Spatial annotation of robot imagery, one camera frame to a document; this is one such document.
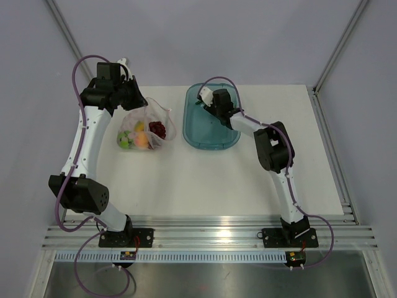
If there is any teal plastic tray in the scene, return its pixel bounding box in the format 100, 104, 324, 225
182, 83, 241, 150

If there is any toy mango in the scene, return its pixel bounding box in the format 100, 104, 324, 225
134, 121, 145, 132

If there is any clear zip top bag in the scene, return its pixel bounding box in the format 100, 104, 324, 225
117, 97, 177, 150

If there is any orange toy peach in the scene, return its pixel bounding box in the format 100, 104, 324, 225
134, 131, 149, 149

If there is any purple toy grape bunch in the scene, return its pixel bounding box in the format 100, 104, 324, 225
149, 121, 166, 140

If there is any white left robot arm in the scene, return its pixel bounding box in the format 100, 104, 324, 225
48, 58, 148, 248

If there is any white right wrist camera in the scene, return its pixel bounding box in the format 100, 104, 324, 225
198, 87, 213, 107

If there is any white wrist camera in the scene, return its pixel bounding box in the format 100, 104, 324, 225
198, 87, 213, 107
116, 57, 133, 82

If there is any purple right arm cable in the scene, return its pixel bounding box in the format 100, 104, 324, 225
198, 76, 334, 270

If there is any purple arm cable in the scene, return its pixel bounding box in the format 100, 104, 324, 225
198, 76, 334, 270
54, 55, 137, 296

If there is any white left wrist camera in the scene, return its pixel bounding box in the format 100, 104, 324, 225
116, 57, 133, 82

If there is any left aluminium frame post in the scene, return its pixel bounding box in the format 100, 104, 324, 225
43, 0, 94, 84

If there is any aluminium frame post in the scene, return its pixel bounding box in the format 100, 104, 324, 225
43, 0, 94, 84
313, 0, 371, 96

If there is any right aluminium frame post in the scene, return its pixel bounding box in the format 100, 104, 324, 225
313, 0, 371, 96

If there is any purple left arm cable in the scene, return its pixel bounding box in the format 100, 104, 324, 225
54, 55, 137, 296

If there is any aluminium rail base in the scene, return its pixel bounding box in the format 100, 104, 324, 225
41, 214, 379, 251

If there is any white slotted cable duct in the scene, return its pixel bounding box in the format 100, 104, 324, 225
55, 250, 287, 264

